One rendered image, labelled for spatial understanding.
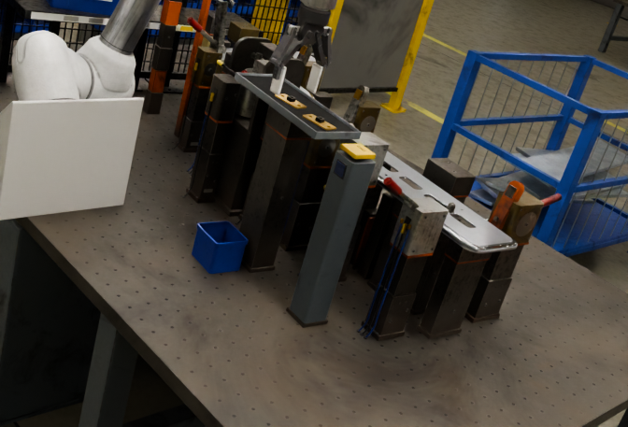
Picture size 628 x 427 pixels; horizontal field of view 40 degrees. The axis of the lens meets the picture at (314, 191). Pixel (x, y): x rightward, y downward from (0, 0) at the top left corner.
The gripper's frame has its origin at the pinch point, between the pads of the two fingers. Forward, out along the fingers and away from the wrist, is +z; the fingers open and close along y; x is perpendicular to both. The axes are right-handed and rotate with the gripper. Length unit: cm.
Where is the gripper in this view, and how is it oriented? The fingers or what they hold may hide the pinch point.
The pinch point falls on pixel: (294, 86)
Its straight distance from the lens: 210.4
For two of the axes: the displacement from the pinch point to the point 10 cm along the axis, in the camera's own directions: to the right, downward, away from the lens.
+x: 6.8, 4.5, -5.8
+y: -6.9, 1.2, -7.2
